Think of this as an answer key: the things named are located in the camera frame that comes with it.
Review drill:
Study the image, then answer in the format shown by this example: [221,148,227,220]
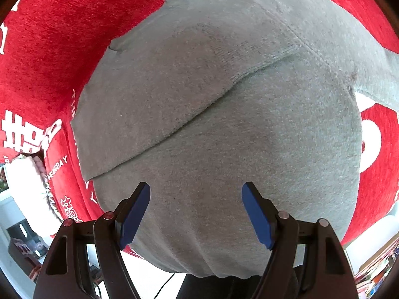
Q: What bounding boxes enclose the stack of books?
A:
[354,235,399,299]

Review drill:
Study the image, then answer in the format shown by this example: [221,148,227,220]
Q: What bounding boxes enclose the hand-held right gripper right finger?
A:
[241,181,359,299]

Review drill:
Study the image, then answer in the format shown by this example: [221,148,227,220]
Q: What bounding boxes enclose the person's dark trousers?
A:
[177,273,265,299]

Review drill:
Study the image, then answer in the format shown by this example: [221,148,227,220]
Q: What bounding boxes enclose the brown cardboard box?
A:
[9,237,42,276]

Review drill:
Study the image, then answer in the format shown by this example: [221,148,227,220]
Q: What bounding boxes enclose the grey knitted garment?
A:
[70,0,399,279]

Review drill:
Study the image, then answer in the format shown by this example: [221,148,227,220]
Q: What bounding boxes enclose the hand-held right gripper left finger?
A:
[33,181,151,299]

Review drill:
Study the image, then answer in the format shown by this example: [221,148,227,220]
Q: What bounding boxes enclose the black cable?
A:
[152,272,176,299]

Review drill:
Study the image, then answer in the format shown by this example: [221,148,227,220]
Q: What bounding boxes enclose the white cabinet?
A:
[0,162,55,275]

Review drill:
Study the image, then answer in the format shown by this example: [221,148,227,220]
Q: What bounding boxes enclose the red printed blanket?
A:
[0,0,399,260]

